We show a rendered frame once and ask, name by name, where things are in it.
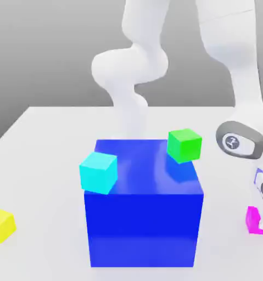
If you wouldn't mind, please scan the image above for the small cyan cube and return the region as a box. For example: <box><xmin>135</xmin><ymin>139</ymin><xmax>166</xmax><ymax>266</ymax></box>
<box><xmin>79</xmin><ymin>151</ymin><xmax>119</xmax><ymax>195</ymax></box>

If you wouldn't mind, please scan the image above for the small yellow cube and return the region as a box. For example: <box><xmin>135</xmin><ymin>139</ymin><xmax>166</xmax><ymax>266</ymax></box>
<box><xmin>0</xmin><ymin>208</ymin><xmax>17</xmax><ymax>244</ymax></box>

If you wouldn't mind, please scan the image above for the large blue box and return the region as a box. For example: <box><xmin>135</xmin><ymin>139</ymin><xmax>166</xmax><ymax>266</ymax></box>
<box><xmin>83</xmin><ymin>139</ymin><xmax>204</xmax><ymax>268</ymax></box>

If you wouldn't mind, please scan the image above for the small green cube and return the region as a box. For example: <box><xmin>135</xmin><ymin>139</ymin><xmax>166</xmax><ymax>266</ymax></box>
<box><xmin>166</xmin><ymin>128</ymin><xmax>203</xmax><ymax>165</ymax></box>

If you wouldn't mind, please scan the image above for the small magenta cube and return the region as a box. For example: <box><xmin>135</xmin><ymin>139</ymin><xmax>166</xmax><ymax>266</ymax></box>
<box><xmin>245</xmin><ymin>205</ymin><xmax>263</xmax><ymax>236</ymax></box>

